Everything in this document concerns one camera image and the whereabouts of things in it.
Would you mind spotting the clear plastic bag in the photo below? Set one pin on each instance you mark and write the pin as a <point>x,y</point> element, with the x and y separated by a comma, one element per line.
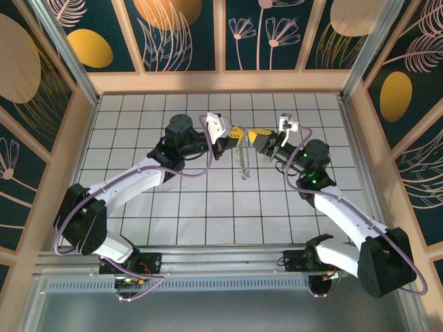
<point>244,166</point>

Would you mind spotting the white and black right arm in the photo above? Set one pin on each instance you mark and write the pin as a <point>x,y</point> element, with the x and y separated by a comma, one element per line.
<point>342,214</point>

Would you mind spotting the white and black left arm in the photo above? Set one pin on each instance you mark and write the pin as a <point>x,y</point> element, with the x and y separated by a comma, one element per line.
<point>131,183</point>

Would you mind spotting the small controller board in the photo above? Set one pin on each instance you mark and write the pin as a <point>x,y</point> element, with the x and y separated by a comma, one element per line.
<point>337,275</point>
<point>133,281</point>

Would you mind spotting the slotted metal cover strip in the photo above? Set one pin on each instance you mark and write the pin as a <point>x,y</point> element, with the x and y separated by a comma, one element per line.
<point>207,285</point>

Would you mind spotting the grey metal tray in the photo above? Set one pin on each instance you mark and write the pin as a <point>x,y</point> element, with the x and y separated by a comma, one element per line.
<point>221,311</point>

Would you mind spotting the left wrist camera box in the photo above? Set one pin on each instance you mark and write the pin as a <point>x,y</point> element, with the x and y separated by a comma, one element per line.
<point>218,126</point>

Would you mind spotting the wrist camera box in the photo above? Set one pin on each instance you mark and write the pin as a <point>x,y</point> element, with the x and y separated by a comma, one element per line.
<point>218,126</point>
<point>289,124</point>

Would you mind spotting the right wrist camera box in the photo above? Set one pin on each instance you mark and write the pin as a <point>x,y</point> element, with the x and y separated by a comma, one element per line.
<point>289,124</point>

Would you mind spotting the aluminium side rail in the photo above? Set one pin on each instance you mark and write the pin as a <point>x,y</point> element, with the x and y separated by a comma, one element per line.
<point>353,138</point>

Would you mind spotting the wall panel with leaf outlines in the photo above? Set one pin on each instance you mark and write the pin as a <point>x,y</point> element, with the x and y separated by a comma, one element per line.
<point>173,41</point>

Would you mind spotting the wall panel with feather outline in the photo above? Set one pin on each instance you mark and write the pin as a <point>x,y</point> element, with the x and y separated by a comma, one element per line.
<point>396,97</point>

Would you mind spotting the wall panel with flower outlines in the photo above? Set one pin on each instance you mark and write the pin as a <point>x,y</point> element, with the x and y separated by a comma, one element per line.
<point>270,34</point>

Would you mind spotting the dark floral wall panel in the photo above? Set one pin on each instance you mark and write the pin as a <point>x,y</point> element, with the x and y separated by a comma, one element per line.
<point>17,193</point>
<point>422,180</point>

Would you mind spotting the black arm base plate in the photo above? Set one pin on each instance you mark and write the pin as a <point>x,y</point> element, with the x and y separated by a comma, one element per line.
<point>292,261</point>
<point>152,261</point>

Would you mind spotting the wall panel with yellow lines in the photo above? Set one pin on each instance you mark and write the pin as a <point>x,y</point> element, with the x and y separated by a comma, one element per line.
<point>332,41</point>

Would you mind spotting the aluminium frame post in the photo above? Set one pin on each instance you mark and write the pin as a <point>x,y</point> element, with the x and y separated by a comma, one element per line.
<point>67,52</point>
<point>368,52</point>

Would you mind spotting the wall panel with yellow oval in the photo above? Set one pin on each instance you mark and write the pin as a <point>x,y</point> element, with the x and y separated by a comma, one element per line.
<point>90,48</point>

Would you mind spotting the long aluminium frame rail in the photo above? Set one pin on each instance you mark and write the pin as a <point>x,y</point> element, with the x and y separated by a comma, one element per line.
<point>221,263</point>

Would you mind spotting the wall panel with large circle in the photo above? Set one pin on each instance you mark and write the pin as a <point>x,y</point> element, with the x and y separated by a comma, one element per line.
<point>20,69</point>

